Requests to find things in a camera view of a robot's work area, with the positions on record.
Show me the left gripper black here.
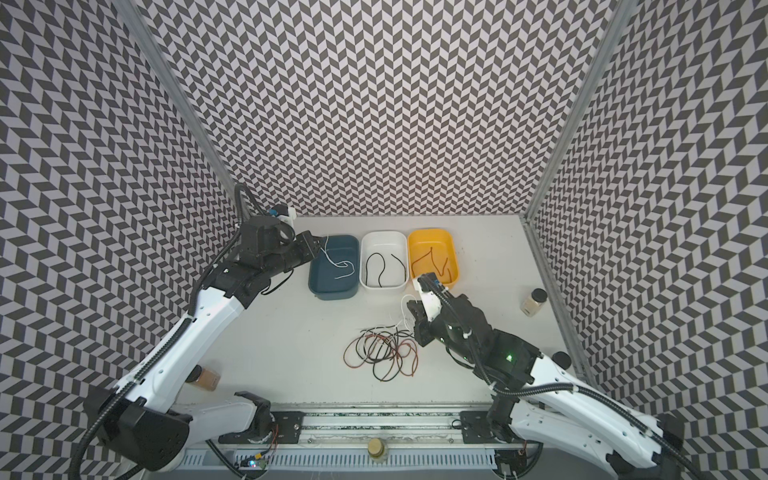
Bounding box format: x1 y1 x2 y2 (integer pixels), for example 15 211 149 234
257 227 325 276

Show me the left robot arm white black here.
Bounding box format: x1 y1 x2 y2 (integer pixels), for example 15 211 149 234
67 183 323 479

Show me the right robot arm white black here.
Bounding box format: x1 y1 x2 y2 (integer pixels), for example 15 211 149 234
407 273 707 479

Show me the dark teal plastic bin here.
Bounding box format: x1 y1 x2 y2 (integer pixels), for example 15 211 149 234
308 235 360 301

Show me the yellow plastic bin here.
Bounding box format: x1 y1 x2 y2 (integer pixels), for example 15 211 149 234
407 228 460 288

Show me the white plastic bin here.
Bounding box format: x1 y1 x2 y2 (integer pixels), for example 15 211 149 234
359 230 410 294

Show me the small jar right black lid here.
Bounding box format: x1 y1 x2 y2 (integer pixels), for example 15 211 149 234
521 288 548 317

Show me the small jar black lid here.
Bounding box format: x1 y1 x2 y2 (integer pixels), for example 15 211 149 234
185 365 221 392
521 288 548 317

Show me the small jar left black lid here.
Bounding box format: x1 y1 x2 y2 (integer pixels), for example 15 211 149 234
185 365 221 392

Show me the small circuit board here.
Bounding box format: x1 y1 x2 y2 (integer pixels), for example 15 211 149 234
239 455 268 470

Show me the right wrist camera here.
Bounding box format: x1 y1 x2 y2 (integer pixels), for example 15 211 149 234
413 272 448 321

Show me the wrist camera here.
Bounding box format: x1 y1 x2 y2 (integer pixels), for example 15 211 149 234
413 272 448 321
268 204 297 228

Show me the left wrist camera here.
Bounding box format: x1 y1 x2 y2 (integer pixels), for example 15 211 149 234
268 204 297 228

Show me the tangled pile black cable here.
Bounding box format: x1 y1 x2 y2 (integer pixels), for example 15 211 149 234
353 325 421 383

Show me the brass knob on rail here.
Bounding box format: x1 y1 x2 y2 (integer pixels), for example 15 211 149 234
367 438 387 461

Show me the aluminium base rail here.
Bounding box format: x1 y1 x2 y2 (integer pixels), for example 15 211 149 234
140 404 637 451

